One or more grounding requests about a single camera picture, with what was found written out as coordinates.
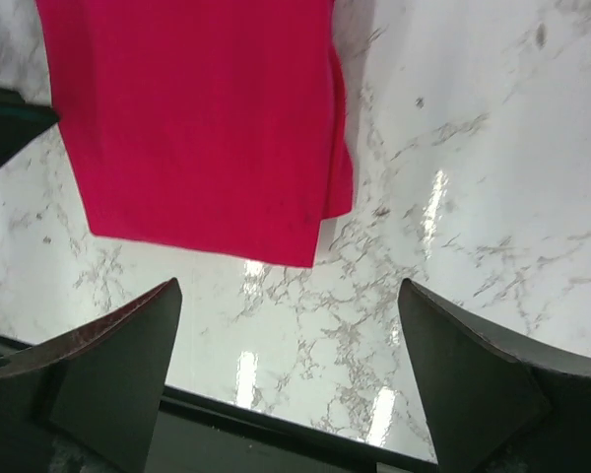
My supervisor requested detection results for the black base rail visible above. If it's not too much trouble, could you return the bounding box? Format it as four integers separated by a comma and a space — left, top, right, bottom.
0, 329, 439, 473

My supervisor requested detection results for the red t-shirt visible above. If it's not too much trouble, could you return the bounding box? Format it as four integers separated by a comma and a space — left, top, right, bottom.
36, 1, 354, 268

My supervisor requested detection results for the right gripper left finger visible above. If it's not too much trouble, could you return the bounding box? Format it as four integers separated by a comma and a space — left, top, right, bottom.
0, 278, 182, 472

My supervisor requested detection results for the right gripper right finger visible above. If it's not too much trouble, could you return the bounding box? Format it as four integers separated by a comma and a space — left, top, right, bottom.
398, 278, 591, 472

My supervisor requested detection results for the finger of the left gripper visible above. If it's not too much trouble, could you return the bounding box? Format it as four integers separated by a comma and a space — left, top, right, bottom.
0, 88, 59, 168

